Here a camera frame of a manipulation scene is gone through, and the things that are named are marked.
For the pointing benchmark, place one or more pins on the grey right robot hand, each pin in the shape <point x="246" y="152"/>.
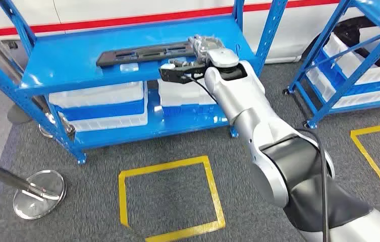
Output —
<point x="206" y="45"/>

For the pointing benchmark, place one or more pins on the long black plastic part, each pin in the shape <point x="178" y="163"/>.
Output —
<point x="136" y="53"/>

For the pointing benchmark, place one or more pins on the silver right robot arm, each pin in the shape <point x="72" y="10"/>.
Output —
<point x="243" y="100"/>

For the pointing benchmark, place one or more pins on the blue metal shelf rack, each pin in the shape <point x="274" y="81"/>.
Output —
<point x="76" y="66"/>
<point x="377" y="10"/>

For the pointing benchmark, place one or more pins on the white plastic bin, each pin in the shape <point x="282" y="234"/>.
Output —
<point x="360" y="98"/>
<point x="96" y="95"/>
<point x="109" y="124"/>
<point x="179" y="88"/>
<point x="183" y="101"/>
<point x="377" y="71"/>

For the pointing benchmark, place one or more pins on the blue plastic bin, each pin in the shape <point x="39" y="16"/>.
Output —
<point x="189" y="111"/>
<point x="102" y="112"/>
<point x="327" y="71"/>

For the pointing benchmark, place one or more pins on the white car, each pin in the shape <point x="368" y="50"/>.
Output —
<point x="143" y="10"/>

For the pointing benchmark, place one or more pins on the red barrier belt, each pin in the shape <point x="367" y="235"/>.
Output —
<point x="109" y="22"/>

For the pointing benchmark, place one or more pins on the yellow floor tape square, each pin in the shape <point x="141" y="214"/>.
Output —
<point x="163" y="167"/>
<point x="372" y="160"/>

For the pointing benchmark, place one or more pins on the thin black stanchion grey base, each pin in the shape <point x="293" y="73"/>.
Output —
<point x="17" y="115"/>

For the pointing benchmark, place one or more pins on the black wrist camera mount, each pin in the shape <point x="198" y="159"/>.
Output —
<point x="176" y="75"/>

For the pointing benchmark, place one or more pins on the chrome stanchion post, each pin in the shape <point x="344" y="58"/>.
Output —
<point x="39" y="197"/>

